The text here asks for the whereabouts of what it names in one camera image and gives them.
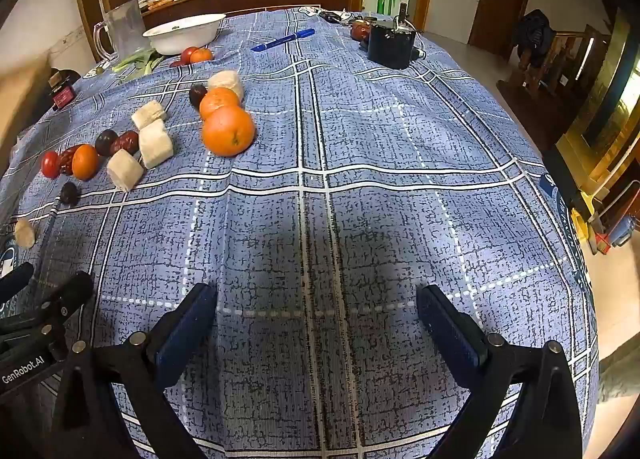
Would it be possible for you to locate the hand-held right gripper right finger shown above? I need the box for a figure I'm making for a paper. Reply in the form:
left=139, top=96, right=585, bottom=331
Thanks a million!
left=416, top=284, right=585, bottom=459

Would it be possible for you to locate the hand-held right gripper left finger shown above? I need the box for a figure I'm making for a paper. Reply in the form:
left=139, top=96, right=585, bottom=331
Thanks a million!
left=47, top=282, right=218, bottom=459

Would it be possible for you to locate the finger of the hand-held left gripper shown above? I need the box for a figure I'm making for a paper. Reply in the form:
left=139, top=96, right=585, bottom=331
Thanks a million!
left=0, top=261, right=35, bottom=305
left=30, top=270, right=95, bottom=355

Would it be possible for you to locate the large orange mandarin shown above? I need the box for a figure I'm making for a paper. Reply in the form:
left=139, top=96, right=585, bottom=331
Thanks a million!
left=201, top=105, right=256, bottom=158

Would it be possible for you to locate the dark jar red label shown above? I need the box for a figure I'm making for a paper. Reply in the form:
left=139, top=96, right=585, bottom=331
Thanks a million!
left=49, top=70, right=77, bottom=112

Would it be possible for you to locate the blue plastic container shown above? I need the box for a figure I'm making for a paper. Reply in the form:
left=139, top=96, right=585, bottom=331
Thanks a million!
left=607, top=216, right=638, bottom=247

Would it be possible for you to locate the green leafy vegetable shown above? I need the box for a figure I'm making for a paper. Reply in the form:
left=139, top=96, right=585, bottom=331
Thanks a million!
left=111, top=48, right=166, bottom=75

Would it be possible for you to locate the clear glass mug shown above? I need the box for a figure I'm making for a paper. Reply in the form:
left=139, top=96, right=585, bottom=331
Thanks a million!
left=93, top=0, right=147, bottom=62

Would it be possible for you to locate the golden cabinet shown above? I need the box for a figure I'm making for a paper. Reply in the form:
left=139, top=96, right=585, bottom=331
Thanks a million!
left=555, top=9, right=640, bottom=200

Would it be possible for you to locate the white bowl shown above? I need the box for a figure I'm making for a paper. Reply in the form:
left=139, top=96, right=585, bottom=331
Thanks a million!
left=142, top=13, right=227, bottom=56

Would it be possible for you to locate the wooden chair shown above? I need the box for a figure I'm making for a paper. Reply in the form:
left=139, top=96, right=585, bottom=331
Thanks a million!
left=496, top=24, right=611, bottom=100

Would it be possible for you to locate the dark jacket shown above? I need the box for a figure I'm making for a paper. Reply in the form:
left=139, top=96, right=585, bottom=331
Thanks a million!
left=511, top=9, right=557, bottom=67

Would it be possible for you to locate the blue pen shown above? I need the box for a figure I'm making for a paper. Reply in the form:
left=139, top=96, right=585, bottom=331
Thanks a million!
left=250, top=28, right=317, bottom=53

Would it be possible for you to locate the key bunch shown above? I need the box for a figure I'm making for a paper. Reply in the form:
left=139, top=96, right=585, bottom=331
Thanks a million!
left=320, top=9, right=381, bottom=26

